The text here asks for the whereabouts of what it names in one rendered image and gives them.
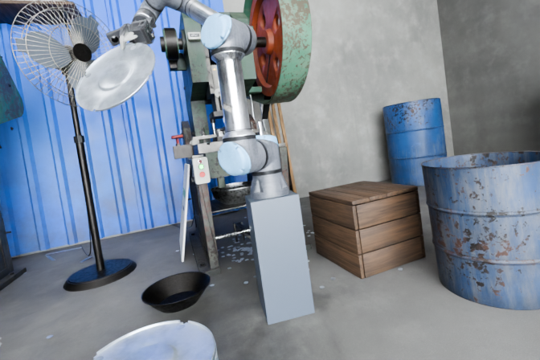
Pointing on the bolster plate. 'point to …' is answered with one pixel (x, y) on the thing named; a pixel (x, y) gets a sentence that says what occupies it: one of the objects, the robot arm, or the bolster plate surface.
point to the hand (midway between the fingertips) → (122, 50)
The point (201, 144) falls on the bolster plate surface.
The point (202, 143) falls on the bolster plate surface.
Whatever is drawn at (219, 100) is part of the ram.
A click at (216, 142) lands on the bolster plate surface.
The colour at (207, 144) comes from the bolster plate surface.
